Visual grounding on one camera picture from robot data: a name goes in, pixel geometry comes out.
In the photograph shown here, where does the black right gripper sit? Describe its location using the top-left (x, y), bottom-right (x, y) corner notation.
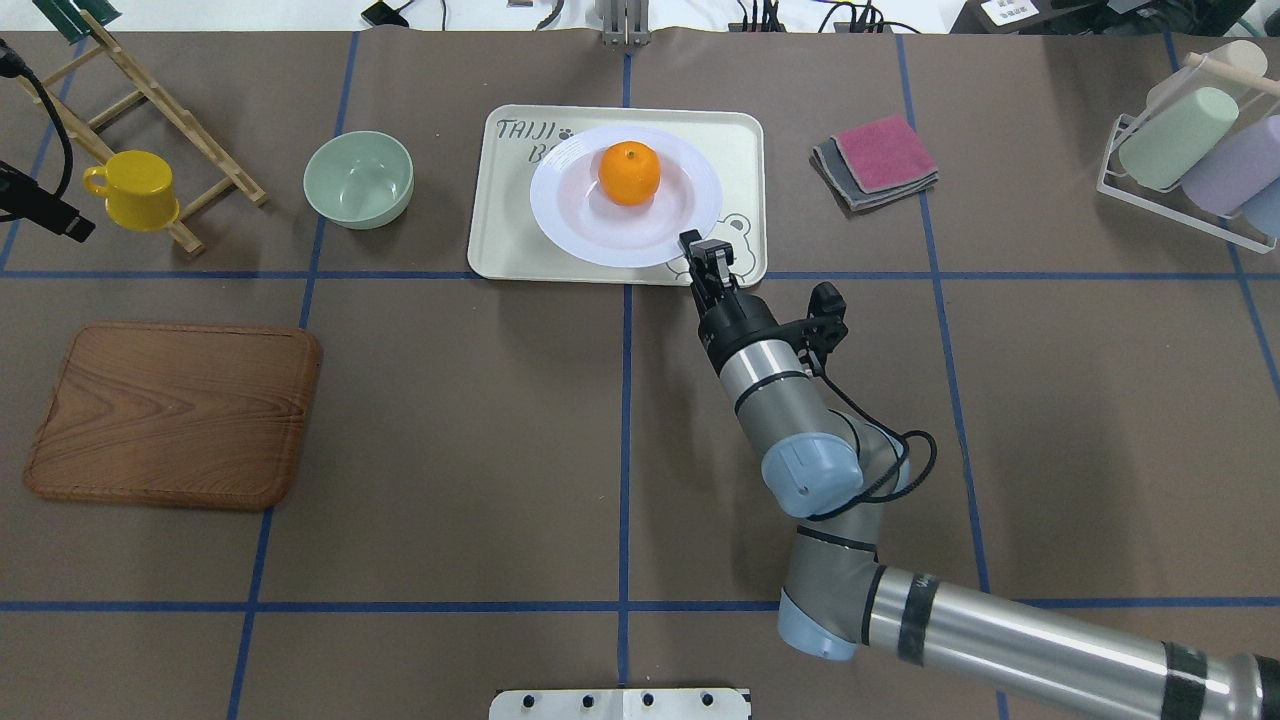
top-left (678, 231), bottom-right (849, 374)

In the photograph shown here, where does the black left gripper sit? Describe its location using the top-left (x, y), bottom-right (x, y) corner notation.
top-left (1, 161), bottom-right (96, 243)

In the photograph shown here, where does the orange fruit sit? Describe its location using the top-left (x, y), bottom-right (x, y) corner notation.
top-left (596, 141), bottom-right (662, 208)

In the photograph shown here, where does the white plate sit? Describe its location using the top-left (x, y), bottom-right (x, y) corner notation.
top-left (529, 124), bottom-right (723, 268)

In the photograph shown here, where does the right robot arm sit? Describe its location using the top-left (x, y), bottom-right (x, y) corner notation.
top-left (678, 231), bottom-right (1277, 719)

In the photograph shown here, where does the cream bear tray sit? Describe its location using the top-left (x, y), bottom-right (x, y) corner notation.
top-left (467, 104), bottom-right (768, 286)

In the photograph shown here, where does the yellow mug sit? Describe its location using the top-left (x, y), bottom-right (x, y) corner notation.
top-left (81, 150), bottom-right (180, 232)

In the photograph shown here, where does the wooden dish rack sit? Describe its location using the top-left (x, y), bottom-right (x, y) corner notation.
top-left (0, 8), bottom-right (269, 255)

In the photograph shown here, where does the grey cloth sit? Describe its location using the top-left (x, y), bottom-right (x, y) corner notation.
top-left (812, 138), bottom-right (938, 213)

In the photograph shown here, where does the dark green mug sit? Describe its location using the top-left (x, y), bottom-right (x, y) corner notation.
top-left (31, 0), bottom-right (122, 45)

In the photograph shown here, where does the pink cloth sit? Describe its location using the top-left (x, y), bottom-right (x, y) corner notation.
top-left (832, 114), bottom-right (938, 193)

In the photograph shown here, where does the wooden cutting board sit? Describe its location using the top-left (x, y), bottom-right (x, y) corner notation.
top-left (22, 322), bottom-right (323, 511)

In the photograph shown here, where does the green bowl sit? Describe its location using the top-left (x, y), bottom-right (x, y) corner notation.
top-left (302, 129), bottom-right (415, 231)

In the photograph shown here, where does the small black device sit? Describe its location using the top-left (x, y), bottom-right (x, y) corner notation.
top-left (360, 1), bottom-right (412, 28)

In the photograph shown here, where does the green plastic cup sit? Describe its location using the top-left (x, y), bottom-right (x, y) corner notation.
top-left (1117, 87), bottom-right (1239, 191)

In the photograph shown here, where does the purple plastic cup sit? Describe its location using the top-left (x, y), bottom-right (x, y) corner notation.
top-left (1180, 115), bottom-right (1279, 217)

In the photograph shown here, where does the blue plastic cup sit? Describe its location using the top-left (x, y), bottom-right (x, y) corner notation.
top-left (1242, 179), bottom-right (1280, 238)

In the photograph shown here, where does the beige plastic cup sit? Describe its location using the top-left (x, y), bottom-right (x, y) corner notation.
top-left (1146, 40), bottom-right (1268, 110)

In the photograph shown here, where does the aluminium frame post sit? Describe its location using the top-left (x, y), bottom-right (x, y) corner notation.
top-left (595, 0), bottom-right (652, 47)

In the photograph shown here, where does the white wire cup rack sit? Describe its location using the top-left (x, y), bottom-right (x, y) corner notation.
top-left (1096, 50), bottom-right (1280, 254)

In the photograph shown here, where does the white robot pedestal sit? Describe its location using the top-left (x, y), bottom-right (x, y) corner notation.
top-left (488, 687), bottom-right (753, 719)

